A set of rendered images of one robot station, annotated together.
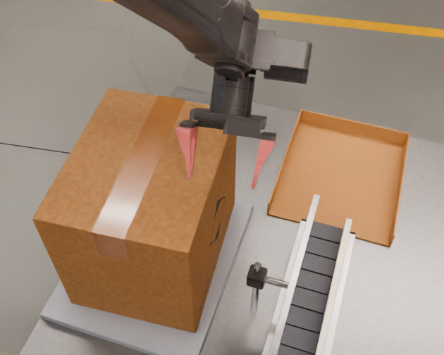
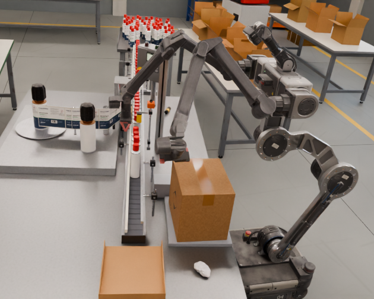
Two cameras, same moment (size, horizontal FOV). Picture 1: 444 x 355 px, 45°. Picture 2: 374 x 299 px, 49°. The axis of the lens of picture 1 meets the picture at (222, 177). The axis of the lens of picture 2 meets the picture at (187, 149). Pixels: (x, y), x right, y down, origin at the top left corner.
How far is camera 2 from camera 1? 2.11 m
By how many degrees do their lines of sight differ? 96
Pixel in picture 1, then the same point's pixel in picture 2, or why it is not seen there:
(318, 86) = not seen: outside the picture
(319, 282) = (132, 216)
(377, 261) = (109, 239)
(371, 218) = (114, 254)
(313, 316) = (131, 207)
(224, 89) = not seen: hidden behind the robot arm
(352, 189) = (125, 266)
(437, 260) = (83, 245)
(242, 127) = not seen: hidden behind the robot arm
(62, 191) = (218, 164)
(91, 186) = (211, 167)
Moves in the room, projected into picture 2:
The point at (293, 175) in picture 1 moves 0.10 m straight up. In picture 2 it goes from (156, 265) to (157, 248)
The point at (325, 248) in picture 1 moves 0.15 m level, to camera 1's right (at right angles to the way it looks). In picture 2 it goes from (132, 226) to (100, 233)
